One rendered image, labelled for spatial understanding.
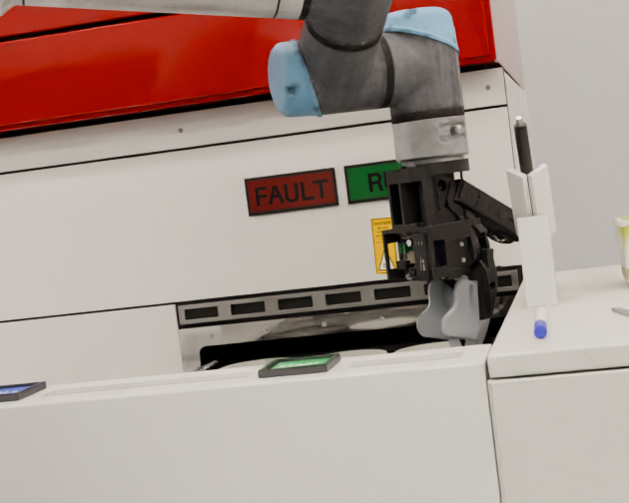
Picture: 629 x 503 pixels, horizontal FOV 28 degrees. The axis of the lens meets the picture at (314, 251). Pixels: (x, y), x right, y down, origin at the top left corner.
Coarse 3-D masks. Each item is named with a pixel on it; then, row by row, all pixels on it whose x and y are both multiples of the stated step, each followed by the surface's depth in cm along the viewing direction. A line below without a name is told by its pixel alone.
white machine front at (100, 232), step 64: (128, 128) 162; (192, 128) 161; (256, 128) 159; (320, 128) 157; (384, 128) 155; (0, 192) 167; (64, 192) 165; (128, 192) 163; (192, 192) 161; (0, 256) 167; (64, 256) 166; (128, 256) 164; (192, 256) 162; (256, 256) 160; (320, 256) 158; (512, 256) 153; (0, 320) 168; (64, 320) 166; (128, 320) 164; (0, 384) 169
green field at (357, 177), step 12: (360, 168) 156; (372, 168) 156; (384, 168) 155; (396, 168) 155; (348, 180) 156; (360, 180) 156; (372, 180) 156; (384, 180) 156; (360, 192) 156; (372, 192) 156; (384, 192) 156
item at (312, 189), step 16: (304, 176) 158; (320, 176) 157; (256, 192) 159; (272, 192) 159; (288, 192) 158; (304, 192) 158; (320, 192) 157; (256, 208) 159; (272, 208) 159; (288, 208) 158
